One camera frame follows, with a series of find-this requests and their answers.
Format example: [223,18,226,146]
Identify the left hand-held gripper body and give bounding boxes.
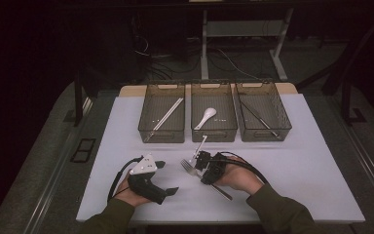
[128,153,170,206]

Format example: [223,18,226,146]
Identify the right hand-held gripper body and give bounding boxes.
[200,151,229,186]

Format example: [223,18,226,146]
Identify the small metal spoon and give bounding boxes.
[189,135,208,164]

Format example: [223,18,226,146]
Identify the metal fork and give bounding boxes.
[179,158,234,202]

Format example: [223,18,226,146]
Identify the clear brown plastic bin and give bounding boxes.
[137,82,187,144]
[234,80,293,143]
[190,81,239,143]

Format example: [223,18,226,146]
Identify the white ceramic spoon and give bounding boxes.
[193,107,218,131]

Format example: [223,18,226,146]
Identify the white chopstick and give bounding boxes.
[145,97,185,143]
[143,97,182,142]

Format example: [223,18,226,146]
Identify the metal knife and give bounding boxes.
[240,98,281,138]

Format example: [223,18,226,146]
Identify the person's left hand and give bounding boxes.
[114,172,153,209]

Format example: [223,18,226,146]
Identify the person's right hand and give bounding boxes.
[216,156,265,196]

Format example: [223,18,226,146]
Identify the white table mat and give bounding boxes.
[76,93,366,224]

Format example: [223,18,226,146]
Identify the black metal stand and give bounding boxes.
[340,74,368,127]

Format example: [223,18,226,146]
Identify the left hand-held gripper black cable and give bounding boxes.
[106,156,144,202]

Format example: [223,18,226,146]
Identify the hand-held gripper black cable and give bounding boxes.
[106,156,144,202]
[208,150,270,185]

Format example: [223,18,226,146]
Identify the right hand-held gripper black cable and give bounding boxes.
[208,150,270,185]

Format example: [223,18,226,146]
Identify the floor cables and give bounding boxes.
[132,35,261,82]

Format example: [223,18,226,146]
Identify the white metal desk frame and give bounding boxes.
[200,8,295,82]

